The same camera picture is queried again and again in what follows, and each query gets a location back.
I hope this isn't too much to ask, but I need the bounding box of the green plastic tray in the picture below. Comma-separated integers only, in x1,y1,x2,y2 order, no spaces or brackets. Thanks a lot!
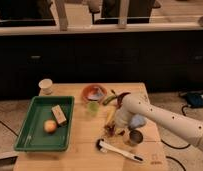
13,95,75,153

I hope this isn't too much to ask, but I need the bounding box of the dark red bowl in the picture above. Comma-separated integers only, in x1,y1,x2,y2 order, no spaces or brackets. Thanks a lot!
117,92,130,108

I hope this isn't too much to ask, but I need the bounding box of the yellow banana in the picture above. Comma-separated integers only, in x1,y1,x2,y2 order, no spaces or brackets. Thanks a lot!
105,107,116,125

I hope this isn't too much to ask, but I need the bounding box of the green cucumber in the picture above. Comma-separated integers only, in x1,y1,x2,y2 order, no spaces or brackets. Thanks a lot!
102,95,117,106

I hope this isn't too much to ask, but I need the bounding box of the white black dish brush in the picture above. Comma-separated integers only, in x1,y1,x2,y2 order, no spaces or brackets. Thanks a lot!
96,139,143,162

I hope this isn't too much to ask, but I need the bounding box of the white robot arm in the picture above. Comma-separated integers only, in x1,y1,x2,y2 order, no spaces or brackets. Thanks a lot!
114,92,203,151

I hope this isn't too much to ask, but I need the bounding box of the orange bowl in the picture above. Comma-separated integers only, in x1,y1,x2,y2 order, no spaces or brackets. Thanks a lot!
81,84,107,103

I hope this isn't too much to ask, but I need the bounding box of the yellow apple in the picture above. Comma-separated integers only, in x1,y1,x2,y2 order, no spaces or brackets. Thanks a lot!
43,120,57,133

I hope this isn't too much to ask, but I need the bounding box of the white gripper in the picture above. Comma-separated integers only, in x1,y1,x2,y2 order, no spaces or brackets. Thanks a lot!
114,107,133,129

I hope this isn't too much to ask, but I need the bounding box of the beige sponge block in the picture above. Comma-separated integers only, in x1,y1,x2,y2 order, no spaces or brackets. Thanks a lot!
52,105,67,125

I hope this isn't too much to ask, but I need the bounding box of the black cable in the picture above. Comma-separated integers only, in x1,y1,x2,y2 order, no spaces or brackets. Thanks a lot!
160,139,191,150

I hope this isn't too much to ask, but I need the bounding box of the blue sponge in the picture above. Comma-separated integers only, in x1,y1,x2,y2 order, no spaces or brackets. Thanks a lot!
129,115,146,130

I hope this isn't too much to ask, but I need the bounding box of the white paper cup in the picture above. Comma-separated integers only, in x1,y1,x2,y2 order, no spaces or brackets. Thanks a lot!
38,79,53,95

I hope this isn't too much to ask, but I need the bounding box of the metal cup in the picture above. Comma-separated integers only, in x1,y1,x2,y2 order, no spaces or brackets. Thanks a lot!
129,130,143,147

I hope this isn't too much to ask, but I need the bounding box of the blue black device on floor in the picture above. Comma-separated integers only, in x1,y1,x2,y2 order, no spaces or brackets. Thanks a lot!
185,93,203,108

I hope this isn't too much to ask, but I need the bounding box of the light green small cup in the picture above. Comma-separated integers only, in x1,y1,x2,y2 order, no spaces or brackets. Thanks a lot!
87,101,99,116

